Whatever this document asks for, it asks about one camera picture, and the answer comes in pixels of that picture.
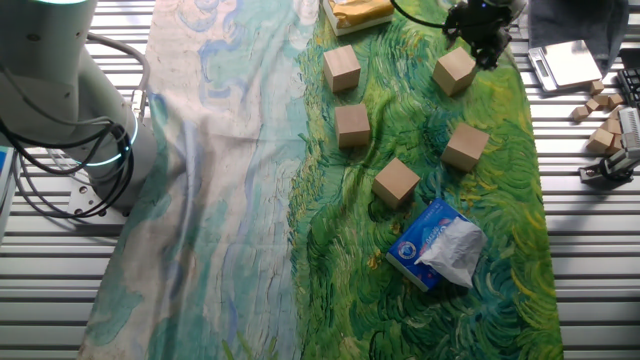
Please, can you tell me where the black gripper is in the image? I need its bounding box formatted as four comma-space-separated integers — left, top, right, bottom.
442, 0, 514, 71

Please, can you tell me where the large wooden cube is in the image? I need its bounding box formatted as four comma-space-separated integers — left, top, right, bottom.
322, 44, 362, 94
431, 46, 478, 98
439, 121, 491, 174
333, 102, 372, 150
371, 156, 422, 210

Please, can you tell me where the silver digital scale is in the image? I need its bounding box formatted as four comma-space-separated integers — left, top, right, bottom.
527, 38, 604, 94

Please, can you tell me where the dark grey cloth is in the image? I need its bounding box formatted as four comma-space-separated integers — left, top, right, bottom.
527, 0, 630, 76

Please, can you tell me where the gold tissue pack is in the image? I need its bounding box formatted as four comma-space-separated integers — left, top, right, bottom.
321, 0, 397, 37

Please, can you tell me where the black keyboard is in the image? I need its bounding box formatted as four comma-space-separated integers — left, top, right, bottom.
615, 67, 640, 109

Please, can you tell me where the white ribbed device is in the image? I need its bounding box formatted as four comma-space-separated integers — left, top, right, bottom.
618, 106, 640, 150

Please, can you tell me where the blue tissue pack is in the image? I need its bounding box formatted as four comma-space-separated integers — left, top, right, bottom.
384, 197, 489, 293

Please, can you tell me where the green blue painted cloth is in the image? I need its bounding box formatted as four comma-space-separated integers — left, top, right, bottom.
77, 0, 565, 360

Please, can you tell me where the white blue box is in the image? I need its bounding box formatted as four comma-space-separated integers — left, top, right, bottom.
0, 144, 21, 241

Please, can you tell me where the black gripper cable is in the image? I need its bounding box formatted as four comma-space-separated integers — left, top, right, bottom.
388, 0, 449, 30

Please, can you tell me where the grey camera on stand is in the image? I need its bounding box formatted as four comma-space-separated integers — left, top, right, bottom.
578, 147, 640, 185

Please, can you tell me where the grey hose with connector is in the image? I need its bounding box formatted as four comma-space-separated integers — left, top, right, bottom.
87, 32, 151, 121

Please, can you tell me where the black base cable bundle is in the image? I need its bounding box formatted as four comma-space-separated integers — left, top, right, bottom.
0, 64, 136, 220

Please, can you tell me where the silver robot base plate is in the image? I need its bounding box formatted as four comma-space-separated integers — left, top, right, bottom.
66, 174, 130, 225

